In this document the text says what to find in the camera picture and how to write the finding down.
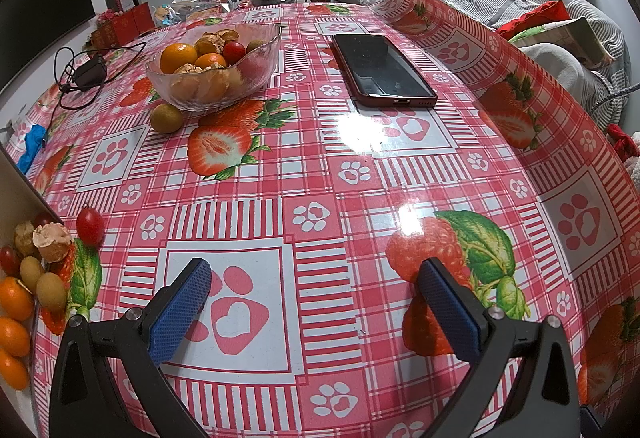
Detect strawberry pattern tablecloth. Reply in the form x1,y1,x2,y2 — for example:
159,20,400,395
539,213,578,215
8,0,639,437

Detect black smartphone red case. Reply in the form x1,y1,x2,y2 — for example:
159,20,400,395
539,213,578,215
331,34,438,109

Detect blue plastic glove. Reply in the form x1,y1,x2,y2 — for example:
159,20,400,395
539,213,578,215
16,125,47,175

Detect orange mandarin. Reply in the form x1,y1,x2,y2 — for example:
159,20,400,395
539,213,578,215
0,317,30,358
0,276,34,322
0,348,29,390

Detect red gift boxes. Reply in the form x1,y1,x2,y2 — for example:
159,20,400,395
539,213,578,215
90,2,155,50

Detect orange in bowl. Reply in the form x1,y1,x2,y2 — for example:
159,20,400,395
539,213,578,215
160,42,198,74

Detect black power adapter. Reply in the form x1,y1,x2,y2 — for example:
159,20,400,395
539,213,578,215
72,54,107,91

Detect glass fruit bowl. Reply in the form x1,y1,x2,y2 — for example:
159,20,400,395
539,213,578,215
145,20,283,113

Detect green-yellow kiwi fruit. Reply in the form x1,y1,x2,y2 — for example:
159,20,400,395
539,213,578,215
20,256,44,293
36,272,67,312

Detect black television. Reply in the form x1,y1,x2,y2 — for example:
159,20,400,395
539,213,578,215
0,0,94,86

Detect white tray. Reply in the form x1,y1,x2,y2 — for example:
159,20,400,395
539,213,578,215
0,144,64,419

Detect green-yellow fruit beside bowl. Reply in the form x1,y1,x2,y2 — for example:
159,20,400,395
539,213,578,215
150,103,184,135

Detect dark red cherry tomato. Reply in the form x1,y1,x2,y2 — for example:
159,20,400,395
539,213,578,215
0,245,21,276

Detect grey quilted sofa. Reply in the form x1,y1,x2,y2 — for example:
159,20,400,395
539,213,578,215
336,0,633,130

